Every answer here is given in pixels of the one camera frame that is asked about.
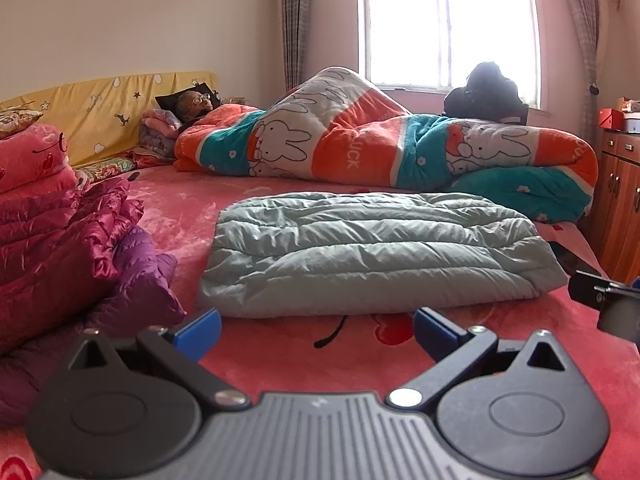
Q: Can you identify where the yellow printed headboard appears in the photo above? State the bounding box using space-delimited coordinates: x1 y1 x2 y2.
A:
0 71 219 171

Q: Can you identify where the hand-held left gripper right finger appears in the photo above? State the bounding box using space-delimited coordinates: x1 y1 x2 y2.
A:
386 306 569 409

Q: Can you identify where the pink heart bed blanket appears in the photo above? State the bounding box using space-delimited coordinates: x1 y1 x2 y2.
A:
0 167 640 480

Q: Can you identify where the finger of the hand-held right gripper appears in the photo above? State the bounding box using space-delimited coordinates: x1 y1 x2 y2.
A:
568 270 640 308

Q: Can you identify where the window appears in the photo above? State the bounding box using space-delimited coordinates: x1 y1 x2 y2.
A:
356 0 543 110

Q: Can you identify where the red box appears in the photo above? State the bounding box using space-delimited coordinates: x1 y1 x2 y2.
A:
597 107 626 132

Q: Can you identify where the folded pink heart blanket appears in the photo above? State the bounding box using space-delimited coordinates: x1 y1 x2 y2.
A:
0 123 77 195

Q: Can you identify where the black pillow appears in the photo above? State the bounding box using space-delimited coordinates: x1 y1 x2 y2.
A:
155 81 221 111

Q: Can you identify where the orange teal rabbit quilt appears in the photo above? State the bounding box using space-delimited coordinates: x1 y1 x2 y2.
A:
174 66 599 224

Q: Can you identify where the purple down coat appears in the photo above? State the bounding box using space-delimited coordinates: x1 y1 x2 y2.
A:
0 225 187 428

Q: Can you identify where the black bag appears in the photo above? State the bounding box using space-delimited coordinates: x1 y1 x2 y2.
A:
442 61 529 126

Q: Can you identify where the wooden cabinet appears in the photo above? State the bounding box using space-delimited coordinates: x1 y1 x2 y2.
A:
582 129 640 286

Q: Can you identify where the maroon down coat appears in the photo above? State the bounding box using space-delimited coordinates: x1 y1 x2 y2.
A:
0 177 146 356

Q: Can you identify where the floral pillow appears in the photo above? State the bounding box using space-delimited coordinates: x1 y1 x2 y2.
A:
0 108 45 139

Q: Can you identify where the green red floral cushion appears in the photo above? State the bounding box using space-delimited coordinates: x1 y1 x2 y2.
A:
75 156 137 183

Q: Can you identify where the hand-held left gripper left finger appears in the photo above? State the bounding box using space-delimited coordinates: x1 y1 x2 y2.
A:
62 306 251 409

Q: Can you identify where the folded pink grey blanket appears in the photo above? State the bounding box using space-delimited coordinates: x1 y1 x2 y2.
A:
139 109 182 161

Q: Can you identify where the grey checked curtain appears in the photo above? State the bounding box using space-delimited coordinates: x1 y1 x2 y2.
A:
280 0 313 98
555 0 601 146

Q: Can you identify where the light green down coat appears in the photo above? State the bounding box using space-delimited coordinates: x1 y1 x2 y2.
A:
196 192 568 320

